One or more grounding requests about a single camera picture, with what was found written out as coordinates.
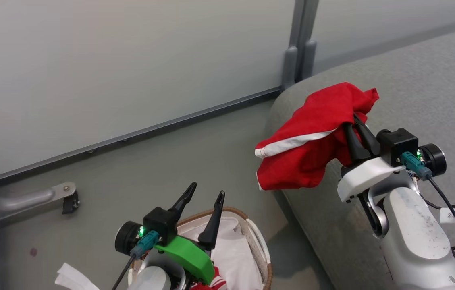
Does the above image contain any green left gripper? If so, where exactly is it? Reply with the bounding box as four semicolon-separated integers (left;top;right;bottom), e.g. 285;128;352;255
155;182;226;285

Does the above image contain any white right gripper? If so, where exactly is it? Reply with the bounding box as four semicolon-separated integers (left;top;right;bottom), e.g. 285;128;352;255
337;114;406;203

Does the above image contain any red garment with white stripe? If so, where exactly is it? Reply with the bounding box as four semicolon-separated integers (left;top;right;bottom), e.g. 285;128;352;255
254;82;380;191

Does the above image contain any wicker laundry basket white liner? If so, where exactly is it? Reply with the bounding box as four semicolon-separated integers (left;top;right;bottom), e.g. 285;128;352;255
128;206;273;290

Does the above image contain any red and white garment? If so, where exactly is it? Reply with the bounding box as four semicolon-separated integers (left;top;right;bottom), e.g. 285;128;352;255
190;277;228;290

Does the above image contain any grey fabric sofa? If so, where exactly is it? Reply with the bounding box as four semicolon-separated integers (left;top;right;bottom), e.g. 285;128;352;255
265;24;455;290

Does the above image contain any black foot clamp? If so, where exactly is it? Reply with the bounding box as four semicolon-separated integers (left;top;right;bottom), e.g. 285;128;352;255
62;191;80;215

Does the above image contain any white crumpled paper piece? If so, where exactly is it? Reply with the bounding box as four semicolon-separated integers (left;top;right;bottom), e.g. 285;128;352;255
54;262;101;290

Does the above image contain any black cable with teal plug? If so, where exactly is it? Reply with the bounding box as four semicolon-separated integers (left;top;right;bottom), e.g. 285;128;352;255
400;151;455;290
111;230;160;290

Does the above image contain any grey partition bottom rail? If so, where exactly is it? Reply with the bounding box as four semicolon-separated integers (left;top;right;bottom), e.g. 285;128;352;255
0;86;283;191

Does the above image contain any grey partition post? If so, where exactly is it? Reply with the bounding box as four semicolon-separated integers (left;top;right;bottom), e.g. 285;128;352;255
281;0;307;90
301;0;320;82

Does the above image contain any white cable label tag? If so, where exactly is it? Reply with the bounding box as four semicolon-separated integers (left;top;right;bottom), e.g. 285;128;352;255
439;207;455;234

